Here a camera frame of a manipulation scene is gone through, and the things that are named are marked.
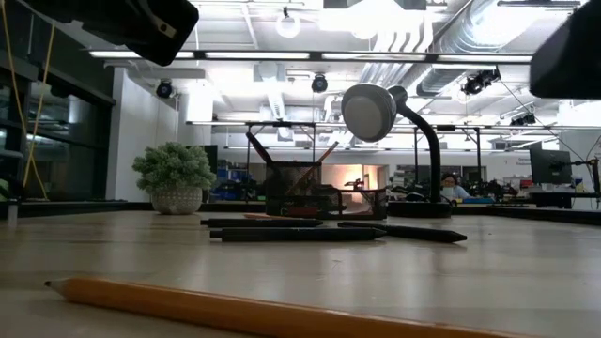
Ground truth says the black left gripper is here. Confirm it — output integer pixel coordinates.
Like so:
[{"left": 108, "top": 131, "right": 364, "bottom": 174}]
[{"left": 23, "top": 0, "right": 201, "bottom": 68}]

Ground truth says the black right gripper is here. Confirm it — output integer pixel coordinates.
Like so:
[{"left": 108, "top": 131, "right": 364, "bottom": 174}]
[{"left": 529, "top": 0, "right": 601, "bottom": 100}]

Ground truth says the black ballpoint pen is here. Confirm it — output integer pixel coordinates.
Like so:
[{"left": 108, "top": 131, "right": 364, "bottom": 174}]
[
  {"left": 337, "top": 221, "right": 469, "bottom": 244},
  {"left": 200, "top": 217, "right": 325, "bottom": 229},
  {"left": 209, "top": 226, "right": 388, "bottom": 243}
]

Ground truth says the black mesh desk organizer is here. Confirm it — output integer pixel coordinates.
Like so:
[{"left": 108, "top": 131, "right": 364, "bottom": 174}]
[{"left": 265, "top": 160, "right": 389, "bottom": 221}]

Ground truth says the black ceiling spotlight cluster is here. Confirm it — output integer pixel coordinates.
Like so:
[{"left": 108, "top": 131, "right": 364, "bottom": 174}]
[{"left": 461, "top": 68, "right": 502, "bottom": 97}]

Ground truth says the black computer monitor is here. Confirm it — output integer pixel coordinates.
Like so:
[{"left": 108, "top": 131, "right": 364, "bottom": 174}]
[{"left": 529, "top": 147, "right": 574, "bottom": 186}]

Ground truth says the green potted plant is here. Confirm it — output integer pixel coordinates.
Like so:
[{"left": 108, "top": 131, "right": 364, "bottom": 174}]
[{"left": 131, "top": 142, "right": 218, "bottom": 216}]

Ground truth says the person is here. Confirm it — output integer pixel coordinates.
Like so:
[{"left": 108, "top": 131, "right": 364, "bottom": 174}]
[{"left": 439, "top": 172, "right": 474, "bottom": 201}]

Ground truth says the black gooseneck desk lamp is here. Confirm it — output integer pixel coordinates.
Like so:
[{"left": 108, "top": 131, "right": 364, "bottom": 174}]
[{"left": 341, "top": 83, "right": 453, "bottom": 219}]

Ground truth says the yellow cable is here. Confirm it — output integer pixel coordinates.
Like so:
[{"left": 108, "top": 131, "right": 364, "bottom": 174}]
[{"left": 0, "top": 0, "right": 60, "bottom": 202}]

